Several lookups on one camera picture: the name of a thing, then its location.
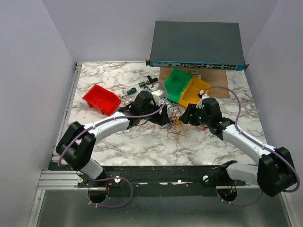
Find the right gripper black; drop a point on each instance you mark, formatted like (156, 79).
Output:
(186, 117)

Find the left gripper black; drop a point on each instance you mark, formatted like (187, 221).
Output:
(163, 119)

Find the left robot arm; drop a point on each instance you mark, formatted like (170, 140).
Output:
(77, 143)

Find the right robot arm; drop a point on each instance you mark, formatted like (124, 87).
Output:
(274, 170)

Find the yellow plastic bin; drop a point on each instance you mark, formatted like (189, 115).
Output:
(190, 93)

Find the green plastic bin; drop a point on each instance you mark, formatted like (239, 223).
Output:
(176, 83)

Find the wooden board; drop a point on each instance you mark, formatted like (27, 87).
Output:
(213, 77)

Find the red plastic bin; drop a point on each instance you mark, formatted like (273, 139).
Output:
(102, 100)

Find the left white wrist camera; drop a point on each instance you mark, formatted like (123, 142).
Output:
(158, 95)

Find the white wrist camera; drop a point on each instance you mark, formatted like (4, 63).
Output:
(158, 95)
(202, 95)

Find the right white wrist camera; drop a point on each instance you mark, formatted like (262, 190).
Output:
(202, 95)

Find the black T-handle tool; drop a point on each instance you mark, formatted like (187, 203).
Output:
(149, 81)

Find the green handled screwdriver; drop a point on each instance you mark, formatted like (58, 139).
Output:
(131, 91)

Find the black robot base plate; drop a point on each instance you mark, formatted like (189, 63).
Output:
(128, 190)

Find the blue network switch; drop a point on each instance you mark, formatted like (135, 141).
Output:
(197, 45)

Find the aluminium frame rail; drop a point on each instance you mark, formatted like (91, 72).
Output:
(59, 180)

